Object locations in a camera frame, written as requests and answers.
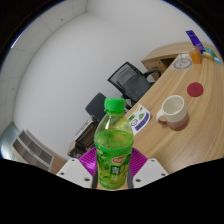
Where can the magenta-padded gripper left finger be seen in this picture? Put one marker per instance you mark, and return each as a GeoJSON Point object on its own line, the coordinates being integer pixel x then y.
{"type": "Point", "coordinates": [76, 171]}

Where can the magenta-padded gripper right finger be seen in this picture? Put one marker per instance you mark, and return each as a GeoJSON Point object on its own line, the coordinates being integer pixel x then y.
{"type": "Point", "coordinates": [150, 171]}

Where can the green drink bottle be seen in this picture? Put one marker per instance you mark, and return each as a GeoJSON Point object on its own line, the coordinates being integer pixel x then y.
{"type": "Point", "coordinates": [114, 146]}

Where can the dark printed carton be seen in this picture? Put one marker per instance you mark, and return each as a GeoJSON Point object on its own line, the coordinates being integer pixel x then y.
{"type": "Point", "coordinates": [86, 131]}

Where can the wooden shelf cabinet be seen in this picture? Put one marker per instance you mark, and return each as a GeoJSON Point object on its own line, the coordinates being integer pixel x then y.
{"type": "Point", "coordinates": [33, 151]}

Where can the printed paper sheet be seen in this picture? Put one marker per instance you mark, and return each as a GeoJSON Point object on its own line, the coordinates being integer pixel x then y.
{"type": "Point", "coordinates": [140, 120]}

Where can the white and maroon mug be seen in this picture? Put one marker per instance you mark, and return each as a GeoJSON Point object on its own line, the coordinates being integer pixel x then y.
{"type": "Point", "coordinates": [174, 111]}

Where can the dark grey office chair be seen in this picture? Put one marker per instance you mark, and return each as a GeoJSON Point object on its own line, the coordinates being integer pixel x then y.
{"type": "Point", "coordinates": [96, 106]}

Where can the black mesh office chair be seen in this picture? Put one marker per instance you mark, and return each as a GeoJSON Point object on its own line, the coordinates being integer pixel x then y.
{"type": "Point", "coordinates": [131, 81]}

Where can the flat round red coaster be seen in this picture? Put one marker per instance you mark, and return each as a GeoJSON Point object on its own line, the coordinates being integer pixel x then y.
{"type": "Point", "coordinates": [195, 89]}

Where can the wooden side desk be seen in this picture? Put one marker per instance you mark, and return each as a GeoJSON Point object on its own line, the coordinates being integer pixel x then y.
{"type": "Point", "coordinates": [163, 55]}

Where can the small beige box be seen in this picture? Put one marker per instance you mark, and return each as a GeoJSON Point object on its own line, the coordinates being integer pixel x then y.
{"type": "Point", "coordinates": [206, 55]}

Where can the small blue box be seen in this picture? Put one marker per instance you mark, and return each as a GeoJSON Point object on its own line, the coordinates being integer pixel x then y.
{"type": "Point", "coordinates": [217, 60]}

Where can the small green box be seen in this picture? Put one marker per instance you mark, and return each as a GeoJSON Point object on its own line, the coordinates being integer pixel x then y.
{"type": "Point", "coordinates": [210, 51]}

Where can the purple standing packet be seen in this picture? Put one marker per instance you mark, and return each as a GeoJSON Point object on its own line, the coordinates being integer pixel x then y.
{"type": "Point", "coordinates": [195, 40]}

